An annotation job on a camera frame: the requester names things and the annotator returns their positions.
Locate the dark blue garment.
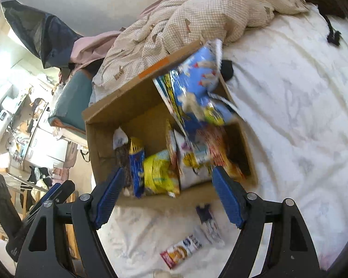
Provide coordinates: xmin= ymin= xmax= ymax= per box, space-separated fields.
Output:
xmin=1 ymin=0 xmax=85 ymax=70

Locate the beige checked quilt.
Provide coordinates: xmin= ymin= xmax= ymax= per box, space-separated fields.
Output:
xmin=88 ymin=0 xmax=309 ymax=106

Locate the green and blue snack packet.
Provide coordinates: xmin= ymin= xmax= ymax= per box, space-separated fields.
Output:
xmin=152 ymin=74 xmax=189 ymax=135

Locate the large blue snack bag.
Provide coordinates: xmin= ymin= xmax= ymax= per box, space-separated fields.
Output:
xmin=162 ymin=38 xmax=245 ymax=128

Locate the teal cushion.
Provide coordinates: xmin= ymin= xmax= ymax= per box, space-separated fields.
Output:
xmin=47 ymin=69 xmax=95 ymax=135

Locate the brown and white snack bar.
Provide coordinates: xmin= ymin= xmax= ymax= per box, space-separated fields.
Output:
xmin=113 ymin=127 xmax=132 ymax=196

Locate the black cord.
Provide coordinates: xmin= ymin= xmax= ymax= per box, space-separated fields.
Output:
xmin=323 ymin=14 xmax=342 ymax=47

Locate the blue and yellow snack packet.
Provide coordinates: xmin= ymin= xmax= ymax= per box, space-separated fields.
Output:
xmin=128 ymin=137 xmax=146 ymax=199

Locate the small black cloth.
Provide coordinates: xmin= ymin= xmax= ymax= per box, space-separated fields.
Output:
xmin=220 ymin=59 xmax=235 ymax=82

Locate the red white yellow snack packet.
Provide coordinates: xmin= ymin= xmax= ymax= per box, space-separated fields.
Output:
xmin=159 ymin=234 xmax=204 ymax=269

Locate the white kitchen appliance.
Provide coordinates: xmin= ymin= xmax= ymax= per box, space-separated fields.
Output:
xmin=0 ymin=95 xmax=16 ymax=143

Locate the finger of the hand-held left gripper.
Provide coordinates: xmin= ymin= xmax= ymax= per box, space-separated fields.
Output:
xmin=25 ymin=180 xmax=76 ymax=219

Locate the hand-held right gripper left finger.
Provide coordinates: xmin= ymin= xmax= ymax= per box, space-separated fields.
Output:
xmin=14 ymin=166 xmax=126 ymax=278

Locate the brown cardboard box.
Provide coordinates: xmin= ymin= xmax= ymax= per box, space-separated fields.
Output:
xmin=82 ymin=39 xmax=257 ymax=206

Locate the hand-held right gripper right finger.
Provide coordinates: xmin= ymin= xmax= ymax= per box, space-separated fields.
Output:
xmin=212 ymin=165 xmax=321 ymax=278

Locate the white cartoon snack bag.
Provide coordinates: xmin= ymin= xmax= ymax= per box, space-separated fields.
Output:
xmin=173 ymin=130 xmax=216 ymax=190

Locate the pink cloth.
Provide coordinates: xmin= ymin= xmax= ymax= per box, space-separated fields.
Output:
xmin=68 ymin=4 xmax=151 ymax=66

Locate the white bed sheet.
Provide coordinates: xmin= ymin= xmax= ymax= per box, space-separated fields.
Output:
xmin=98 ymin=2 xmax=348 ymax=278

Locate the clear dark-topped packet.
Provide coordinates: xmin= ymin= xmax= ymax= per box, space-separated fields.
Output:
xmin=195 ymin=203 xmax=224 ymax=247

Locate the red and yellow snack packet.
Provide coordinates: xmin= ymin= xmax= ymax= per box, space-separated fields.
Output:
xmin=203 ymin=126 xmax=245 ymax=181

